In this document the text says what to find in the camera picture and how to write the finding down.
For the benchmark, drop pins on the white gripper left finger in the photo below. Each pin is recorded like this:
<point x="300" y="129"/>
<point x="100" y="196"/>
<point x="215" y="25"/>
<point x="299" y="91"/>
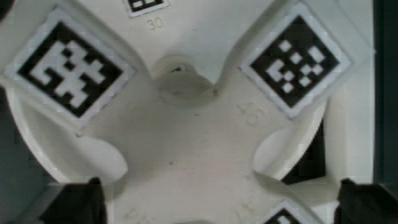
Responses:
<point x="78" y="207"/>

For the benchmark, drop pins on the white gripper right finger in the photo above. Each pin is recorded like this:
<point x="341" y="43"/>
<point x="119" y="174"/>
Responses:
<point x="368" y="204"/>

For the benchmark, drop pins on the white cylindrical table leg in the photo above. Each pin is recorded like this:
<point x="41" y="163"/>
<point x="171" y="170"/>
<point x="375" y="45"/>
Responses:
<point x="183" y="86"/>

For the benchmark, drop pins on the white round table top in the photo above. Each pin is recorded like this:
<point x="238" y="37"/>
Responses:
<point x="196" y="30"/>

